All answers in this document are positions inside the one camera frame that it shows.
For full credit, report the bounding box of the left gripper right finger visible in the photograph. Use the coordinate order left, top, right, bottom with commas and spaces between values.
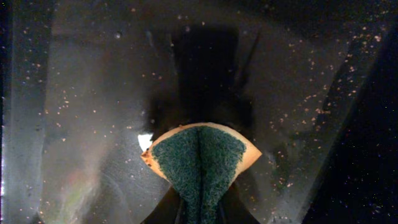
217, 183, 260, 224

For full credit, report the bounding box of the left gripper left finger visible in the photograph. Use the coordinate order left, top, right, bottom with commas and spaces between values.
141, 187, 183, 224

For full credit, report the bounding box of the green yellow sponge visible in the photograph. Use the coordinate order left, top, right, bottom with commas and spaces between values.
141, 123, 262, 223

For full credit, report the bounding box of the black rectangular tray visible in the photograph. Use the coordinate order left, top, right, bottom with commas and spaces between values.
1, 1, 397, 223

